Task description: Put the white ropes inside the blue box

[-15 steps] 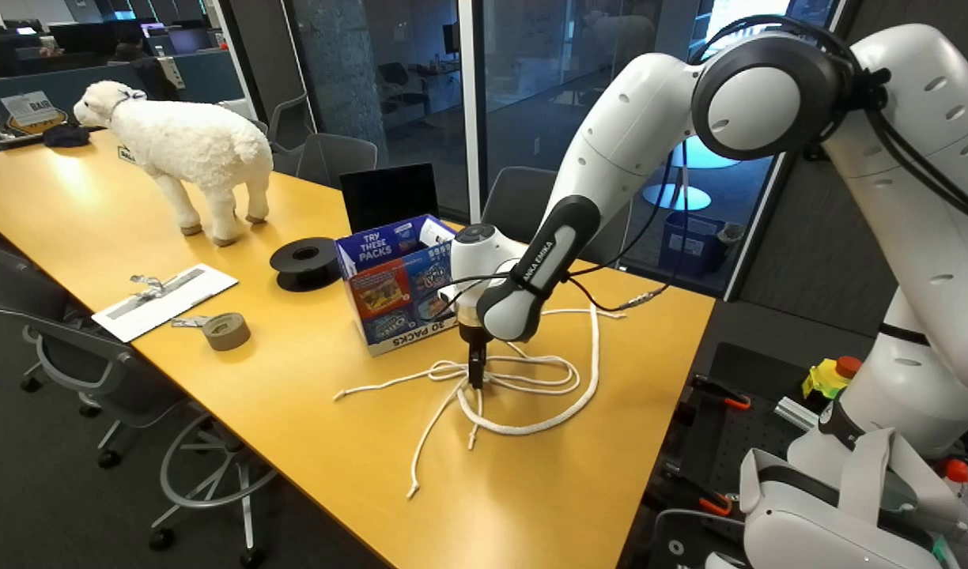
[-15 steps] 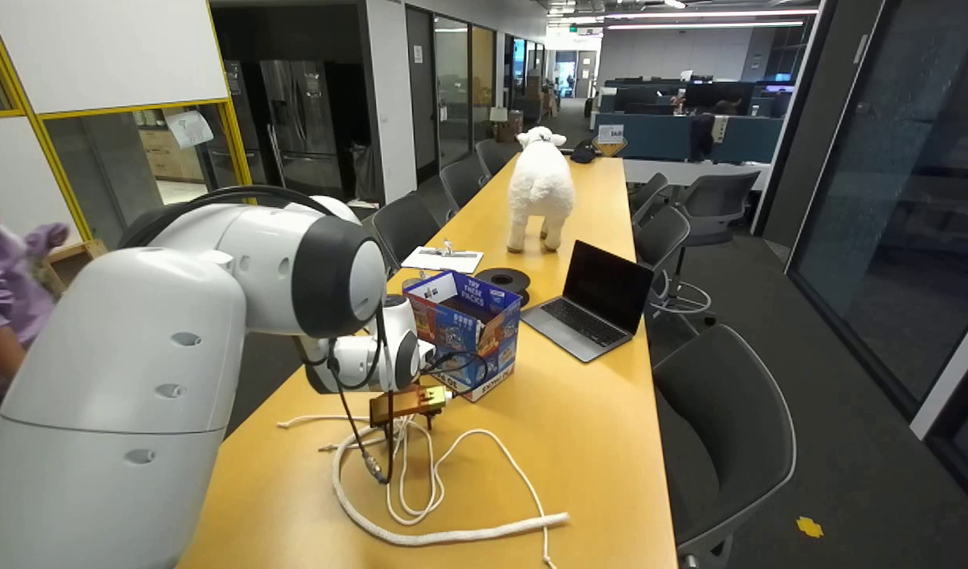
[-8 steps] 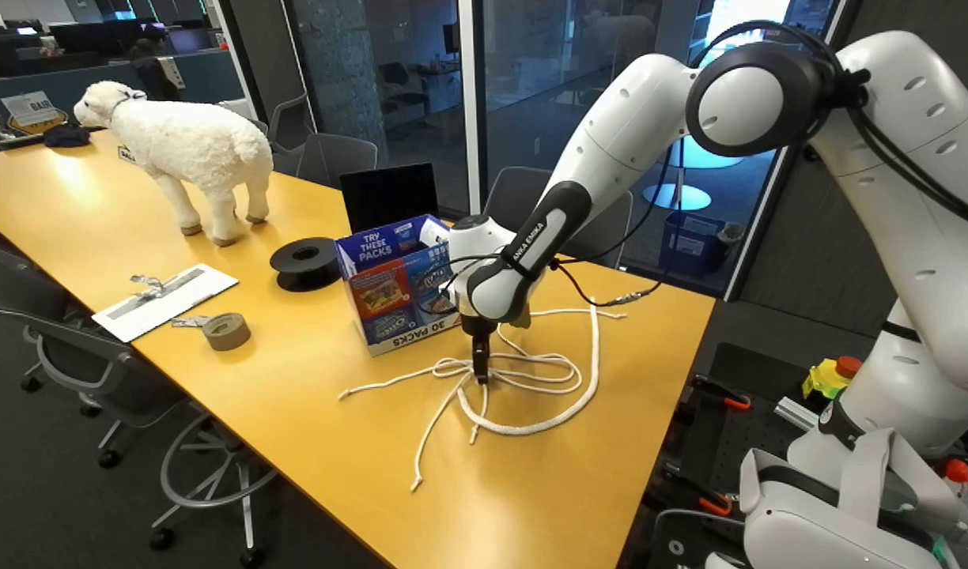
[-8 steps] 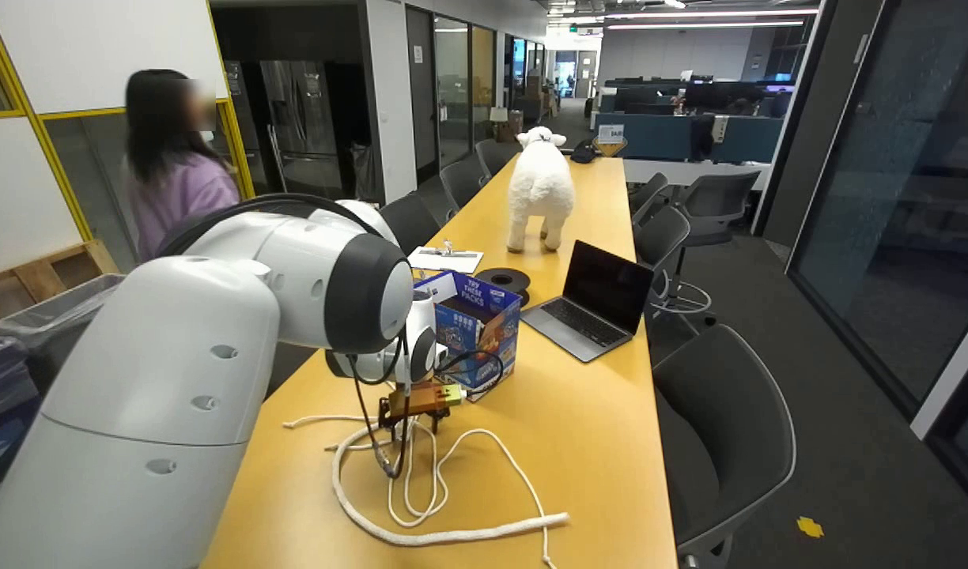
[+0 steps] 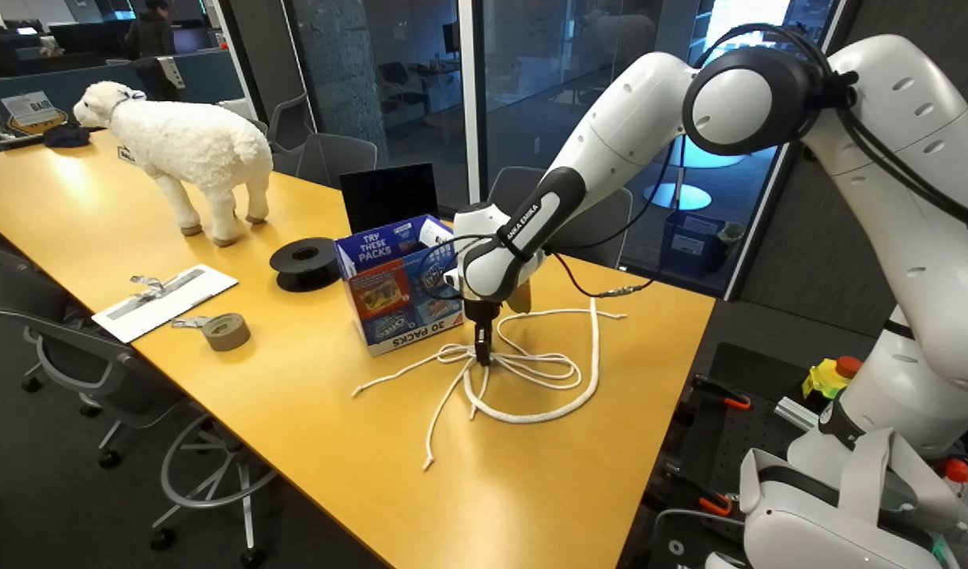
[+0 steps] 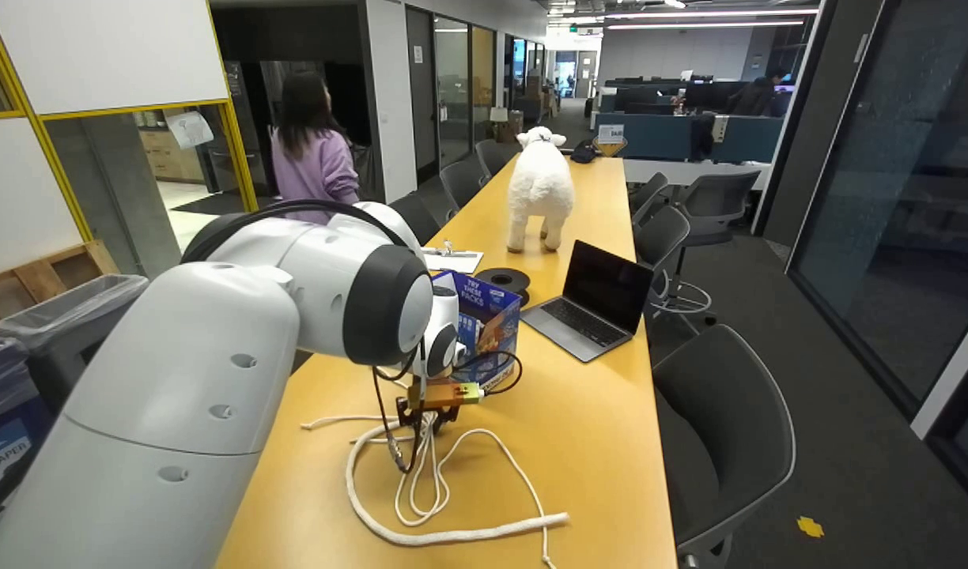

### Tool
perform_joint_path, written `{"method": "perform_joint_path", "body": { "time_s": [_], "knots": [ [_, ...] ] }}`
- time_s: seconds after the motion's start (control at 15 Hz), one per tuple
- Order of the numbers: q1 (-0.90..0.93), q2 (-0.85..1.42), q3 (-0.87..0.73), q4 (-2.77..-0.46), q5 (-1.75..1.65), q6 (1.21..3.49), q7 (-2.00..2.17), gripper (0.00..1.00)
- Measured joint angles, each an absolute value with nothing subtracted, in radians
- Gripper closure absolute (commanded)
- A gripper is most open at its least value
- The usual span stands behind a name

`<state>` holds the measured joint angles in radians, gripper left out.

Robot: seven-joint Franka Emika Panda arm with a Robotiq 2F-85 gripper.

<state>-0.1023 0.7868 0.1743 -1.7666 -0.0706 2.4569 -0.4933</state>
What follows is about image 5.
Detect yellow red emergency stop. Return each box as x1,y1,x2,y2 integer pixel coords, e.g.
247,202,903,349
801,356,867,406

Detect grey desk phone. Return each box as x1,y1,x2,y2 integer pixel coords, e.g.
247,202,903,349
0,88,67,138

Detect round white table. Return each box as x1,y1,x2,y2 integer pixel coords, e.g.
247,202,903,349
670,138,751,173

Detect blue cardboard box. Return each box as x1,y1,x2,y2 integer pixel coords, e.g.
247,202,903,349
336,211,471,358

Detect grey office chair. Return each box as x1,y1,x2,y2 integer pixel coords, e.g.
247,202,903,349
290,131,384,189
269,91,321,156
480,164,639,272
0,233,146,472
150,407,286,569

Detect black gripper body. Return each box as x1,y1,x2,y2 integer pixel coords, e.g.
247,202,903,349
461,298,508,335

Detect grey tape roll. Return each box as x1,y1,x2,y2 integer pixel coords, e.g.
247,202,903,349
201,310,254,356

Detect grey open laptop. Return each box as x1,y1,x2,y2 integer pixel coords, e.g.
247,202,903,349
336,161,443,239

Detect white VR headset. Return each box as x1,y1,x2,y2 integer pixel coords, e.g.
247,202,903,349
738,424,968,569

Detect thin white cord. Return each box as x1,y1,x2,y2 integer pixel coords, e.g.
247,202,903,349
493,298,628,360
351,330,590,475

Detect white paper sheet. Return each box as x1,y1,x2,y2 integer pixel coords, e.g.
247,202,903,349
90,262,244,349

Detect black filament spool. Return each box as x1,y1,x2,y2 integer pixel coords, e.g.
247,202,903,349
266,233,344,296

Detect black pouch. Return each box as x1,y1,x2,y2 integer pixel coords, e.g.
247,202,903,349
38,122,100,151

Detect white plush sheep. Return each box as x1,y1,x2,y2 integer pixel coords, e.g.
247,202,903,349
71,78,279,249

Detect blue cubicle partition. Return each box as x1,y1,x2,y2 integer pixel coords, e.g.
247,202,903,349
0,44,244,107

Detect black equipment case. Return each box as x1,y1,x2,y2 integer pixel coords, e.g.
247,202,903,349
669,343,819,518

